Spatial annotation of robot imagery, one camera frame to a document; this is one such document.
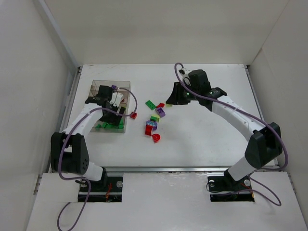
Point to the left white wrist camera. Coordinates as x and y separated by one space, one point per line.
116 99

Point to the small red lego cube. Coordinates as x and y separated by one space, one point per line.
133 115

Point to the red half-round lego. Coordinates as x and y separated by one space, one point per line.
156 138

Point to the green and yellow lego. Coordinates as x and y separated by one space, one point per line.
155 118

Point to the green lego plate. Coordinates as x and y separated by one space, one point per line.
150 104

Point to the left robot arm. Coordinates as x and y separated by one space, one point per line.
69 153

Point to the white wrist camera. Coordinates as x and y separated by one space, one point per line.
116 99
184 72

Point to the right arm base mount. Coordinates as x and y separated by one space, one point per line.
223 188

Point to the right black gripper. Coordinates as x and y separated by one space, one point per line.
179 94

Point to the small green slope lego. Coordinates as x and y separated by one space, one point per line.
121 125

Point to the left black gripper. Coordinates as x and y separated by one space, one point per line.
113 118

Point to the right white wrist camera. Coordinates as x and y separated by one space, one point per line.
184 72

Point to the purple flower lego disc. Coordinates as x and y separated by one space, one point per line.
151 123

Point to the small green lego top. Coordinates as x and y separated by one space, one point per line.
110 127

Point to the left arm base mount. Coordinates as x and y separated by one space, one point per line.
107 190

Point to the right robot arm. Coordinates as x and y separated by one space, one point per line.
264 140

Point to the purple hollow lego brick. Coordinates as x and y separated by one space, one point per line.
160 111

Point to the red curved lego piece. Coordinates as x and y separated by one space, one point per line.
160 105

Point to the clear compartment organizer tray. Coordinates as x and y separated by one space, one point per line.
123 87

